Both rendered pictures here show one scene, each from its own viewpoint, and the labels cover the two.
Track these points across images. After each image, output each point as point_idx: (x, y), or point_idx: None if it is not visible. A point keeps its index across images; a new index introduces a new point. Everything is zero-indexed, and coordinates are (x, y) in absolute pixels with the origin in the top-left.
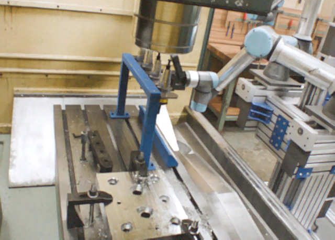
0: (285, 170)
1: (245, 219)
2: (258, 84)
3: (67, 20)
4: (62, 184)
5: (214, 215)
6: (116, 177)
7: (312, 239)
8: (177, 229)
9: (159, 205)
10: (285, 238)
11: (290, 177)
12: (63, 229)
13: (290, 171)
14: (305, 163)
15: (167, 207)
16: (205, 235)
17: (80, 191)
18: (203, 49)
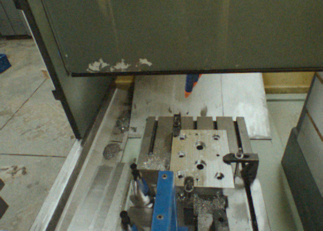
0: (0, 216)
1: (85, 205)
2: None
3: None
4: (265, 220)
5: (138, 164)
6: (214, 180)
7: (67, 158)
8: (183, 132)
9: (187, 149)
10: (71, 181)
11: (8, 207)
12: (256, 171)
13: (3, 206)
14: (2, 181)
15: (182, 147)
16: (156, 151)
17: (245, 208)
18: None
